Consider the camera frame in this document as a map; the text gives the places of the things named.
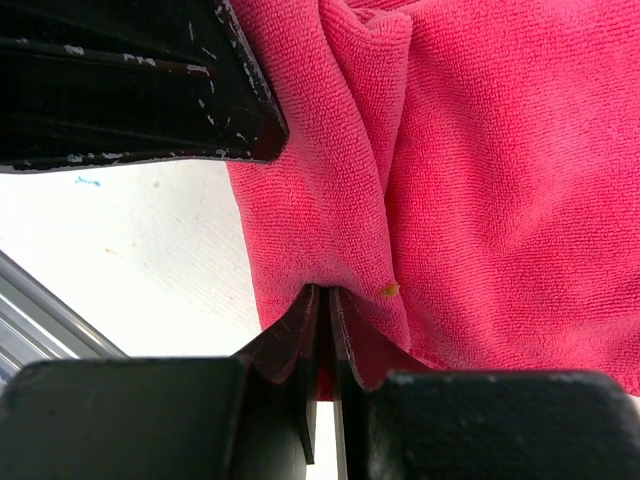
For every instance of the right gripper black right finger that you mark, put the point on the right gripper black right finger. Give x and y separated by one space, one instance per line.
363 358

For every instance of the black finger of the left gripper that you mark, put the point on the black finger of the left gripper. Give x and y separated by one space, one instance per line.
88 84

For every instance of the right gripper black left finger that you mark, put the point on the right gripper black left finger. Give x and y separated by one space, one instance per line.
278 423

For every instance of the pink towel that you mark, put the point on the pink towel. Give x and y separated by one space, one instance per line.
468 170

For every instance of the aluminium mounting rail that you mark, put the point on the aluminium mounting rail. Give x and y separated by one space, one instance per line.
37 326

